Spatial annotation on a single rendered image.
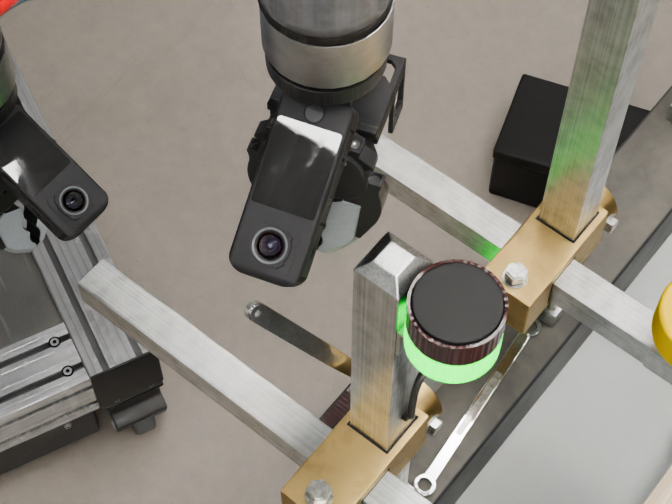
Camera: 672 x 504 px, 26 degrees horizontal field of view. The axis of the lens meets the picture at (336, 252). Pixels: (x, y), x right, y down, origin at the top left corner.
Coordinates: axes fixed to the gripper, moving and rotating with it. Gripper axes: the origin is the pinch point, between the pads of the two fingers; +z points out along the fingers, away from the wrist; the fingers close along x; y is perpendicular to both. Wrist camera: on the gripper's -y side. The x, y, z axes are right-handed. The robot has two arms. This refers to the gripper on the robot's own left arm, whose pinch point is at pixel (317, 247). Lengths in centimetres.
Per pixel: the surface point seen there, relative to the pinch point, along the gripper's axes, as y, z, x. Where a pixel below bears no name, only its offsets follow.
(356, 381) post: -6.3, 5.4, -5.0
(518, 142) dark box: 74, 89, -4
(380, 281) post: -6.5, -10.1, -6.4
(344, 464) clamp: -9.3, 13.5, -5.2
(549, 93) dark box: 84, 89, -6
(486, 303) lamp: -6.3, -10.7, -12.8
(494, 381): 8.5, 30.0, -13.1
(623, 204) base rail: 30.5, 30.5, -19.7
